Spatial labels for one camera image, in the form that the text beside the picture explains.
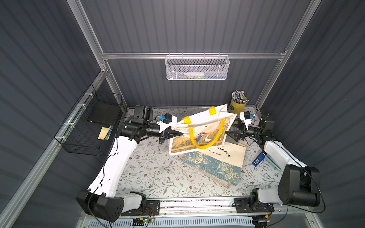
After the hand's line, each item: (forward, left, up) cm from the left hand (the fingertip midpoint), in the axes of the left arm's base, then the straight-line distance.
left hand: (181, 133), depth 62 cm
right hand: (+11, -25, -11) cm, 30 cm away
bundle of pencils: (+43, -40, -16) cm, 61 cm away
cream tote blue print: (-8, -24, -29) cm, 38 cm away
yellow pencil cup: (+40, -42, -24) cm, 63 cm away
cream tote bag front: (+5, -30, -30) cm, 43 cm away
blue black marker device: (+2, -48, -30) cm, 57 cm away
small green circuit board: (-29, +21, -35) cm, 50 cm away
